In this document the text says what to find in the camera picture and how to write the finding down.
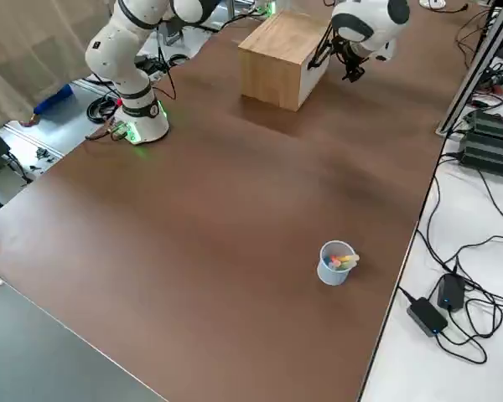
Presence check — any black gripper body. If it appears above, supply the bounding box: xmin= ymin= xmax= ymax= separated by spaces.
xmin=337 ymin=39 xmax=368 ymax=71

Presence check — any light wooden cabinet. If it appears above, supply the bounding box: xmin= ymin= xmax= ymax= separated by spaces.
xmin=237 ymin=10 xmax=335 ymax=112

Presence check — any power strip with plugs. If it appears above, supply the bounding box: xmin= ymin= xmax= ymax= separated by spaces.
xmin=469 ymin=61 xmax=503 ymax=108

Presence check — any dark green power supply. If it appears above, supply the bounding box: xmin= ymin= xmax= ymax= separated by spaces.
xmin=459 ymin=129 xmax=503 ymax=182
xmin=464 ymin=107 xmax=503 ymax=146

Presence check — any white power strip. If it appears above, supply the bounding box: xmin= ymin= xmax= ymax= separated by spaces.
xmin=144 ymin=66 xmax=171 ymax=84

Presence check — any light blue pen cup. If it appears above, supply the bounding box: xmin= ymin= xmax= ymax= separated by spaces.
xmin=316 ymin=240 xmax=357 ymax=287

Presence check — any black power adapter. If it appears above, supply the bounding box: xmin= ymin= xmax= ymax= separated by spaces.
xmin=406 ymin=296 xmax=449 ymax=338
xmin=437 ymin=273 xmax=467 ymax=312

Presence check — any green circuit board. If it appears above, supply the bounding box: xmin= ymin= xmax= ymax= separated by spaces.
xmin=108 ymin=120 xmax=130 ymax=142

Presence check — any blue cylindrical object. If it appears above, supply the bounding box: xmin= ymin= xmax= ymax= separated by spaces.
xmin=33 ymin=82 xmax=75 ymax=117

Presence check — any beige curtain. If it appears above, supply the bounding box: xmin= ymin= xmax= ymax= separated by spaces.
xmin=0 ymin=0 xmax=118 ymax=137

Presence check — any black cable on table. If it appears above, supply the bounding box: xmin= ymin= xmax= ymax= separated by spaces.
xmin=455 ymin=7 xmax=496 ymax=70

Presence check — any aluminium frame post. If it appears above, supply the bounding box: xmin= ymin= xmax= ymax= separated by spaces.
xmin=434 ymin=0 xmax=503 ymax=137

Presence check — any black lamp cable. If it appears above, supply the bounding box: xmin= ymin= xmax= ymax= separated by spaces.
xmin=433 ymin=3 xmax=470 ymax=14

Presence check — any long black cable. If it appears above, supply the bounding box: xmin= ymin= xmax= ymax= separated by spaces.
xmin=454 ymin=235 xmax=503 ymax=273
xmin=414 ymin=152 xmax=462 ymax=273
xmin=479 ymin=167 xmax=503 ymax=232

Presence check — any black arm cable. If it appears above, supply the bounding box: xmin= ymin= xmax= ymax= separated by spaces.
xmin=153 ymin=23 xmax=179 ymax=101

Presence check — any grey metal bracket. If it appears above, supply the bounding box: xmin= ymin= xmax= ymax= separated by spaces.
xmin=163 ymin=18 xmax=184 ymax=46

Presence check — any brown flat cable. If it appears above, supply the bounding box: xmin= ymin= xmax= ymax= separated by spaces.
xmin=85 ymin=126 xmax=112 ymax=142

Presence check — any coiled black cable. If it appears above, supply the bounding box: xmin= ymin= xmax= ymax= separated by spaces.
xmin=86 ymin=92 xmax=122 ymax=126

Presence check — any looped black cable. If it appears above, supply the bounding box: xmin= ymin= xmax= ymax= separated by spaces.
xmin=434 ymin=288 xmax=503 ymax=365

